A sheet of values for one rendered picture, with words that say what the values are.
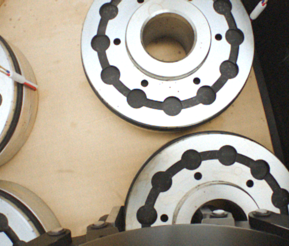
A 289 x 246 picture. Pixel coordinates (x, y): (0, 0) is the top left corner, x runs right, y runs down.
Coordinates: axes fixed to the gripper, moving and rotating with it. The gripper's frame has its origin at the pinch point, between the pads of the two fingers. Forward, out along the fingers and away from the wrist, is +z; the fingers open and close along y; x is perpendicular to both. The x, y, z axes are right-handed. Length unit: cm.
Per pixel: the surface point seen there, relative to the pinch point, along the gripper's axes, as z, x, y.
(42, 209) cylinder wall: 1.3, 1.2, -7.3
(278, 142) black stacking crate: 2.9, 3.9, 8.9
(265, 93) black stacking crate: 2.9, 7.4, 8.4
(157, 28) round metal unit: 0.8, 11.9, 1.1
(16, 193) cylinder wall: 0.7, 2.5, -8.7
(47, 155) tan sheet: 2.4, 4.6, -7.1
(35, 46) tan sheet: 2.5, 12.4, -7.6
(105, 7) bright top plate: -0.3, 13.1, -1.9
